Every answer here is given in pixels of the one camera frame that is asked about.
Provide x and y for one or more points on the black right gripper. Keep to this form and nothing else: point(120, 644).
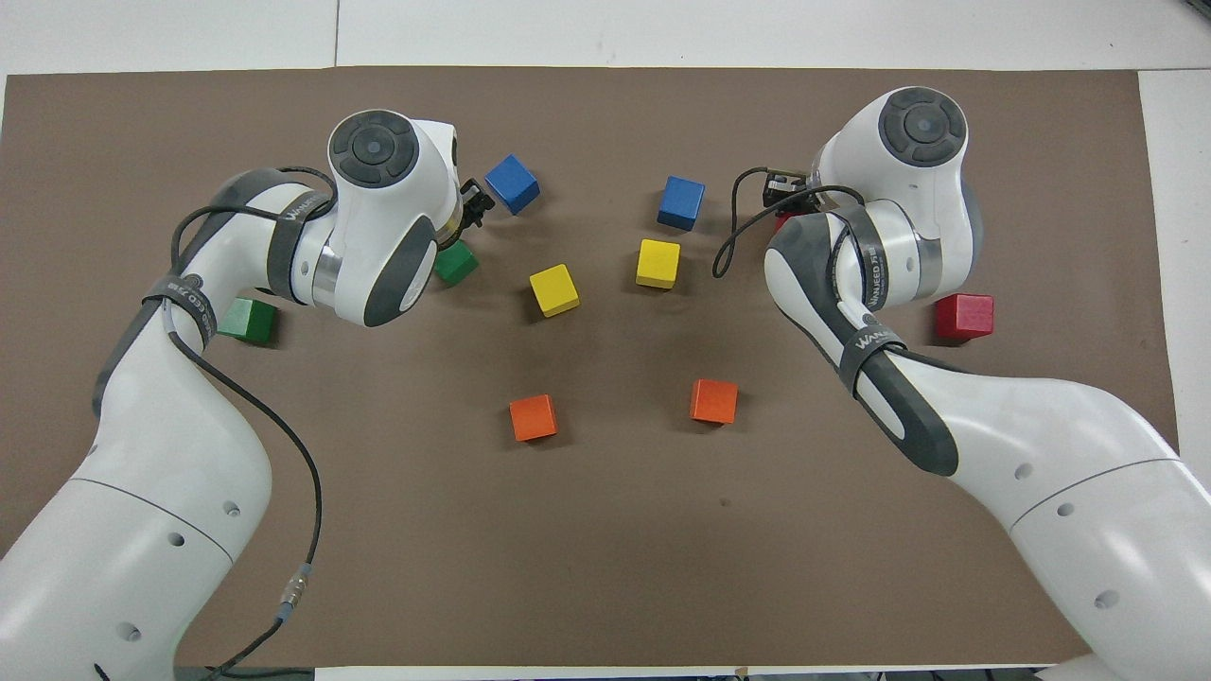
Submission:
point(802, 192)

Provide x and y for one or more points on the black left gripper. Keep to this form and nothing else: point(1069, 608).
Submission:
point(456, 232)

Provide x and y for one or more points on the red cube block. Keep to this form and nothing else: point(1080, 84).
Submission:
point(965, 316)
point(783, 222)

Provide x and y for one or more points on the green cube block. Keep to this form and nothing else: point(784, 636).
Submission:
point(459, 265)
point(251, 322)

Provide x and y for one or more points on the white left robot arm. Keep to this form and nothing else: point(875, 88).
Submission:
point(142, 492)

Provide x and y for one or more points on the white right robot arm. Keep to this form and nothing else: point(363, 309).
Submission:
point(1088, 492)

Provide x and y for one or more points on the blue cube block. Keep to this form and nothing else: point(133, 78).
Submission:
point(681, 202)
point(512, 183)

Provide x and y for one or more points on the yellow cube block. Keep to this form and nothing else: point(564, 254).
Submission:
point(658, 264)
point(553, 290)

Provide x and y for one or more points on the orange cube block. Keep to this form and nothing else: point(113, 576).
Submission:
point(714, 402)
point(533, 418)

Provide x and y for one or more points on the brown paper mat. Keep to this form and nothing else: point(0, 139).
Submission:
point(605, 567)

